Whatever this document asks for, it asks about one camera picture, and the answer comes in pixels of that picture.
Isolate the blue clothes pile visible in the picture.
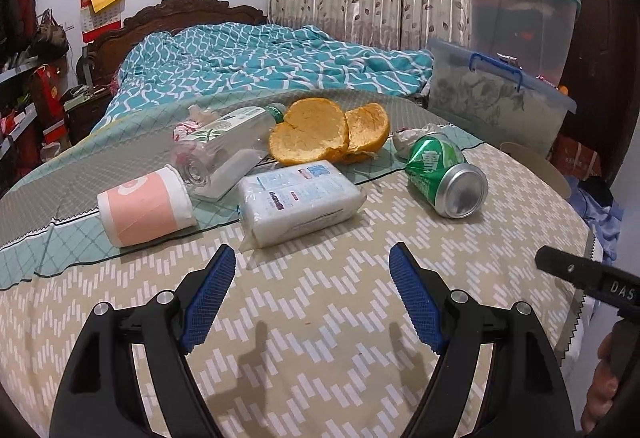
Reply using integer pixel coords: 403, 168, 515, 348
570, 177, 626, 265

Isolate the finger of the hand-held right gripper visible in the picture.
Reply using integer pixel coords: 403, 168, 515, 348
534, 245, 603, 291

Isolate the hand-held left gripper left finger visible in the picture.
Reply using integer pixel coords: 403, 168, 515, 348
49, 244, 237, 438

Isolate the beige zigzag mat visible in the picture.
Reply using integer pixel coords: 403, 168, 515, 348
0, 125, 597, 438

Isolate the grey teal quilted mat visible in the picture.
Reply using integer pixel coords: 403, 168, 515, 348
0, 88, 501, 292

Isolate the person's right hand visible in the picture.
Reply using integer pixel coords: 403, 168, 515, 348
581, 332, 625, 434

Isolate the large orange fruit peel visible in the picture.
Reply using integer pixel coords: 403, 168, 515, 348
268, 98, 350, 167

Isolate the orange bag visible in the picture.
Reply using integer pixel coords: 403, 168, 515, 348
551, 134, 604, 179

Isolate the clear plastic bottle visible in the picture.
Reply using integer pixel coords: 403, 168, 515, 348
170, 104, 288, 203

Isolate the carved wooden headboard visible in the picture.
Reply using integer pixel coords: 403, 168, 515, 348
75, 0, 268, 89

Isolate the pink white wrapper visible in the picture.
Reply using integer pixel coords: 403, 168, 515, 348
172, 105, 221, 142

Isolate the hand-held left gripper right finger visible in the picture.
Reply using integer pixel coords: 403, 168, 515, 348
388, 242, 571, 438

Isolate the dark brown wooden door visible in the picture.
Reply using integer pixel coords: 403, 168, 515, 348
557, 0, 640, 186

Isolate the small orange fruit peel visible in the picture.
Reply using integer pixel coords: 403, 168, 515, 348
344, 104, 391, 162

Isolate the round cardboard bin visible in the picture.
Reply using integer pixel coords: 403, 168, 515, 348
499, 142, 572, 201

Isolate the white tissue packet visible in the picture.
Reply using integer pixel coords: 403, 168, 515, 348
236, 160, 363, 253

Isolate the red wall calendar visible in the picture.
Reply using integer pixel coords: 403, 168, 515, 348
80, 0, 124, 44

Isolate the storage box with blue handle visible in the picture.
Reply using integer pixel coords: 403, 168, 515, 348
426, 38, 577, 159

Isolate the cluttered storage shelf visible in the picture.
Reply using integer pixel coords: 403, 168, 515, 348
0, 0, 72, 191

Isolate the dark wooden nightstand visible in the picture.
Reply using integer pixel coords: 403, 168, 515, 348
62, 85, 115, 133

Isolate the teal patterned blanket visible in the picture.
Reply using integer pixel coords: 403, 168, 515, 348
102, 22, 435, 135

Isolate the crushed green can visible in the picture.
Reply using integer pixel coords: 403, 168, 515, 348
404, 134, 489, 219

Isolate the pink paper cup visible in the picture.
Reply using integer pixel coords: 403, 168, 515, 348
96, 168, 198, 249

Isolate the large clear storage box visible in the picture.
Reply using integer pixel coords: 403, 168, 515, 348
464, 0, 582, 86

